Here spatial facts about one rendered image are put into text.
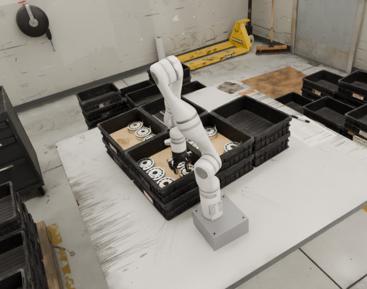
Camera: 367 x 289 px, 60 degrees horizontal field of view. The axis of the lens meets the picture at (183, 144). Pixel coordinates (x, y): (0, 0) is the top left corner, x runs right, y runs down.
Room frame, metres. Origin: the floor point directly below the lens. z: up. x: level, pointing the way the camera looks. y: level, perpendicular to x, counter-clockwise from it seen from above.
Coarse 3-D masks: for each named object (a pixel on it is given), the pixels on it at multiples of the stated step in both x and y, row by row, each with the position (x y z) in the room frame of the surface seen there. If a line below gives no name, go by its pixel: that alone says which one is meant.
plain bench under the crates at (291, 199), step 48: (192, 96) 2.39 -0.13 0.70; (96, 144) 1.88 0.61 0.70; (288, 144) 1.55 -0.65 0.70; (336, 144) 1.48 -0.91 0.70; (96, 192) 1.39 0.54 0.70; (240, 192) 1.21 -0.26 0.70; (288, 192) 1.16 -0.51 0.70; (336, 192) 1.11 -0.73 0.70; (96, 240) 1.04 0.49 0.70; (144, 240) 0.99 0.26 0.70; (192, 240) 0.95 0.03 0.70; (240, 240) 0.91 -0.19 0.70; (288, 240) 0.87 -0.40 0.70; (144, 288) 0.75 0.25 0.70; (192, 288) 0.72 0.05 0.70
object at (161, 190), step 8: (160, 136) 1.52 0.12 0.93; (144, 144) 1.47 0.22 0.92; (128, 152) 1.42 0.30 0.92; (128, 160) 1.37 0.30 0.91; (136, 168) 1.29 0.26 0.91; (144, 176) 1.22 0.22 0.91; (184, 176) 1.15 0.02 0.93; (192, 176) 1.16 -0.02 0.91; (152, 184) 1.15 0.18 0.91; (168, 184) 1.11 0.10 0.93; (176, 184) 1.12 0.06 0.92; (160, 192) 1.08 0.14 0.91
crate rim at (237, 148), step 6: (204, 114) 1.69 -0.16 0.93; (210, 114) 1.68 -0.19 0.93; (222, 120) 1.58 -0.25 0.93; (234, 126) 1.51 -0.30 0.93; (246, 132) 1.43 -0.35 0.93; (252, 138) 1.37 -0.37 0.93; (240, 144) 1.33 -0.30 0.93; (246, 144) 1.34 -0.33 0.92; (198, 150) 1.33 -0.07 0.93; (234, 150) 1.29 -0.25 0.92; (222, 156) 1.26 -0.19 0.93; (228, 156) 1.27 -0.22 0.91
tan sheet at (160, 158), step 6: (162, 150) 1.52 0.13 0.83; (168, 150) 1.51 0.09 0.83; (156, 156) 1.47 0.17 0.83; (162, 156) 1.46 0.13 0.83; (168, 156) 1.45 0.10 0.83; (156, 162) 1.41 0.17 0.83; (162, 162) 1.40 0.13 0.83; (162, 168) 1.35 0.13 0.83; (168, 168) 1.35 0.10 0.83; (168, 174) 1.30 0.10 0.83; (174, 174) 1.29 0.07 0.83
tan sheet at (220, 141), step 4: (220, 136) 1.57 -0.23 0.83; (212, 140) 1.54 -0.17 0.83; (216, 140) 1.53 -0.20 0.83; (220, 140) 1.53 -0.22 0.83; (224, 140) 1.52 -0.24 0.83; (228, 140) 1.51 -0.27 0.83; (216, 144) 1.49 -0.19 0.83; (220, 144) 1.49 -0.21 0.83; (224, 144) 1.48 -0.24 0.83; (216, 148) 1.46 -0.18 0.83; (220, 148) 1.45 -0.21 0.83; (220, 152) 1.42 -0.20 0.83
